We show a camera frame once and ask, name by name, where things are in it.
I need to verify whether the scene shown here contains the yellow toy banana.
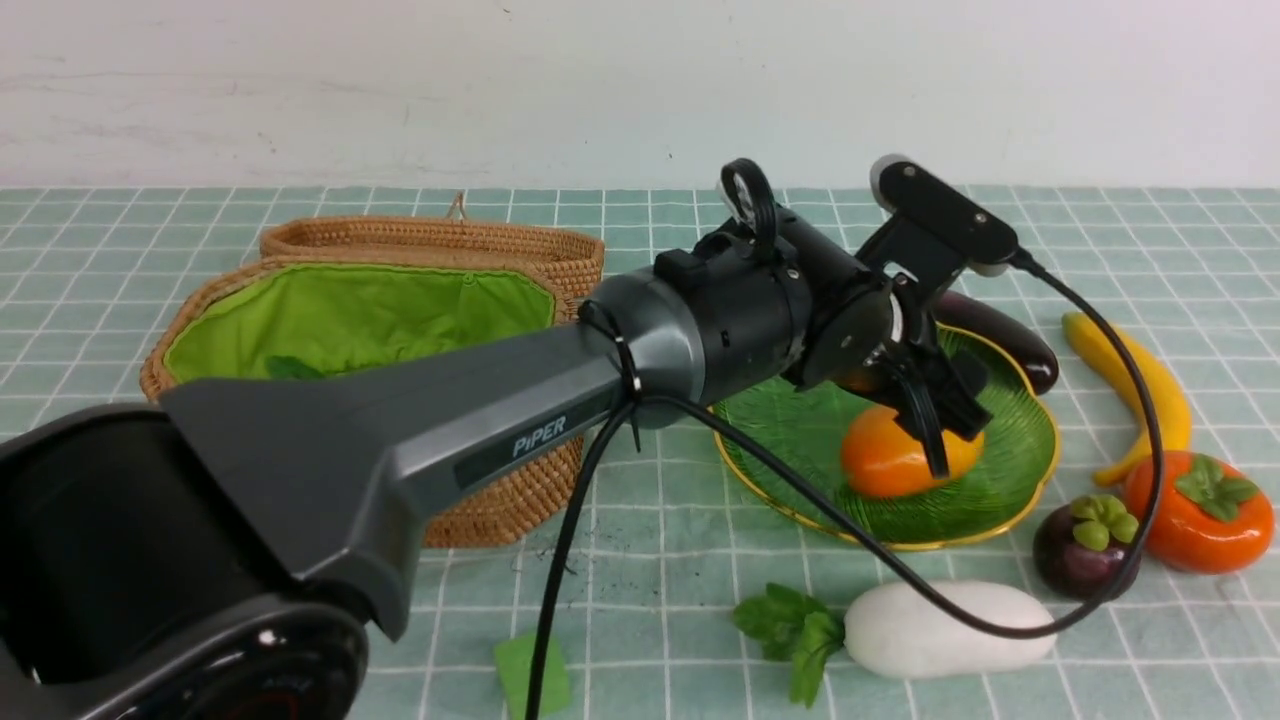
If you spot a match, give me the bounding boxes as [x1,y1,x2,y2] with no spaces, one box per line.
[1060,313,1193,487]

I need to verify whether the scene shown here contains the dark purple toy eggplant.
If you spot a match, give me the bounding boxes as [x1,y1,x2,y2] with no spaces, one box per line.
[933,290,1060,396]

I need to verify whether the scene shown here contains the orange toy persimmon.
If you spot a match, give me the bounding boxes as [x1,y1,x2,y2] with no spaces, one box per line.
[1123,451,1275,575]

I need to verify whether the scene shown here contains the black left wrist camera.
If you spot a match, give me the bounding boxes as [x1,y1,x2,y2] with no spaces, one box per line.
[869,154,1020,277]

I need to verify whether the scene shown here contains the white toy radish with leaves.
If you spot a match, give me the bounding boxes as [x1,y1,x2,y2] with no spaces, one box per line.
[731,582,1057,707]

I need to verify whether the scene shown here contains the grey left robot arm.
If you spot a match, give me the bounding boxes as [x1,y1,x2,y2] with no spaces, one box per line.
[3,199,1018,719]

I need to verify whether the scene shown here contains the woven wicker basket green lining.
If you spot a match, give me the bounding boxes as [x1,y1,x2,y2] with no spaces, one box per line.
[140,256,589,550]

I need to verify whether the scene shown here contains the green foam cube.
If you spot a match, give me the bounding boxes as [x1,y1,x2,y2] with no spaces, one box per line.
[494,632,573,719]

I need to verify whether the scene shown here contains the purple toy mangosteen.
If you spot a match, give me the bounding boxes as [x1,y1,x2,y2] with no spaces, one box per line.
[1032,495,1140,601]

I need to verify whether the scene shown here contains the green leaf-shaped glass plate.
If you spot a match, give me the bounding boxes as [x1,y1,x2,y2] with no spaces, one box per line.
[714,324,1060,552]

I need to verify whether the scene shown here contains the orange yellow toy mango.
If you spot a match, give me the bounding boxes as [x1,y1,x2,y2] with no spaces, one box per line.
[840,406,986,498]

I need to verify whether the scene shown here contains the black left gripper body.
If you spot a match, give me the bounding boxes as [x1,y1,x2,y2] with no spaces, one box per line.
[782,275,936,391]

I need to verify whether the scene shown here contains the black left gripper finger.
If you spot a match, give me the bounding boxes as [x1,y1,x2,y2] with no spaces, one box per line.
[879,350,950,479]
[915,331,991,441]

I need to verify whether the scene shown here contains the green checkered tablecloth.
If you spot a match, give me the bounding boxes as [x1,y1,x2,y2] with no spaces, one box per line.
[1,186,1279,719]

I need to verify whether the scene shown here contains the woven wicker basket lid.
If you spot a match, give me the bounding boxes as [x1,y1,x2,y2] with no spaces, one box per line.
[259,192,605,299]

